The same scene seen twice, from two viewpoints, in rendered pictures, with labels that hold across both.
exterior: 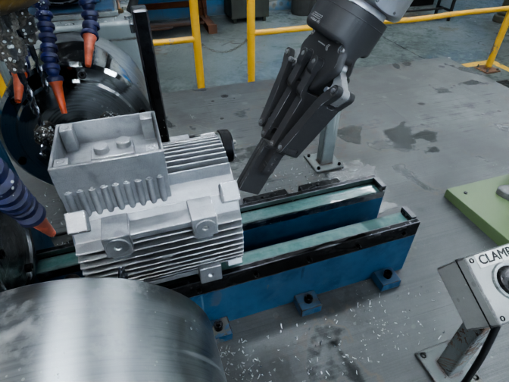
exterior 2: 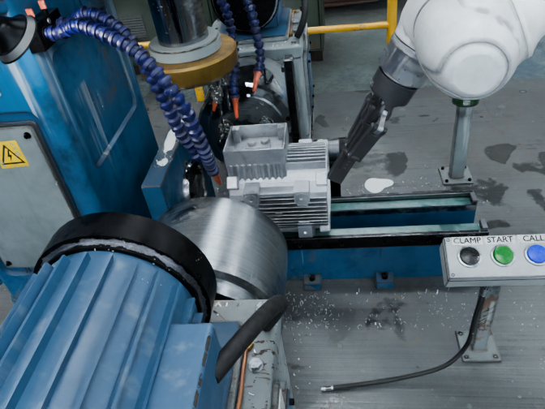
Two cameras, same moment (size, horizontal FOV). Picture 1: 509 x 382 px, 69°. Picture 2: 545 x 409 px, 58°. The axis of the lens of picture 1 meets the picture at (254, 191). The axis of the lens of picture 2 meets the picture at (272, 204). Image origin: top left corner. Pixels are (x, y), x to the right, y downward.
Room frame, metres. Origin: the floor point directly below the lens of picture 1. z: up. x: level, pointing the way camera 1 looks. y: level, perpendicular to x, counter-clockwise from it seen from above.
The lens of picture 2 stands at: (-0.38, -0.26, 1.65)
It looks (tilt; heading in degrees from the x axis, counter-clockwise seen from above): 38 degrees down; 29
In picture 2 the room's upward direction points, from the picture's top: 9 degrees counter-clockwise
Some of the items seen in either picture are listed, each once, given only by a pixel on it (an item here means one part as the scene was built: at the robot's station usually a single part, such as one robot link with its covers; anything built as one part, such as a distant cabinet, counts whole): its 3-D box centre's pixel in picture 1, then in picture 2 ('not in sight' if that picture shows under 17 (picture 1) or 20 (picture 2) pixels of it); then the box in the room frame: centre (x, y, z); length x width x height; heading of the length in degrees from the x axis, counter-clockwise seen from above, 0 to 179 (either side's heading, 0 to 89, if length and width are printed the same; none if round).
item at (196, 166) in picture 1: (159, 211); (282, 187); (0.39, 0.14, 1.02); 0.20 x 0.19 x 0.19; 108
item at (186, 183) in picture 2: (10, 243); (196, 191); (0.32, 0.32, 1.02); 0.15 x 0.02 x 0.15; 19
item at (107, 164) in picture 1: (113, 161); (258, 152); (0.37, 0.17, 1.11); 0.12 x 0.11 x 0.07; 108
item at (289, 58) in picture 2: (156, 98); (294, 112); (0.52, 0.15, 1.12); 0.04 x 0.03 x 0.26; 109
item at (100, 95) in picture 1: (84, 104); (252, 107); (0.67, 0.34, 1.04); 0.41 x 0.25 x 0.25; 19
